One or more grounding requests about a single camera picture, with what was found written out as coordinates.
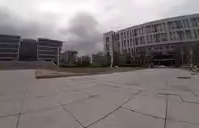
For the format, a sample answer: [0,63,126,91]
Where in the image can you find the low distant buildings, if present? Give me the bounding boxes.
[59,49,109,66]

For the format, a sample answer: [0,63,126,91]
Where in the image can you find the raised brown planter bed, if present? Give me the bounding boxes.
[34,66,145,80]

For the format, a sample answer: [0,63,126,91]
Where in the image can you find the grey stone slab plaza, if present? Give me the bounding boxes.
[0,67,199,128]

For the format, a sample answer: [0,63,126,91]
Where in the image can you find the white car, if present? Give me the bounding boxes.
[156,64,167,69]

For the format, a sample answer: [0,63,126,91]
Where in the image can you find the large curved white building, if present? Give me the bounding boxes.
[102,12,199,68]

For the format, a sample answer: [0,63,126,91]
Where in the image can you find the row of bare trees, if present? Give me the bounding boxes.
[120,44,199,68]

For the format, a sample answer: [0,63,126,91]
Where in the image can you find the grey layered office building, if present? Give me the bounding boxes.
[0,33,64,63]

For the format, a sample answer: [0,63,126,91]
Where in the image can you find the dark manhole cover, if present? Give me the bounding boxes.
[175,76,192,80]

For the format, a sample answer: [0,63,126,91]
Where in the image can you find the person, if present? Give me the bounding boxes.
[190,63,197,76]

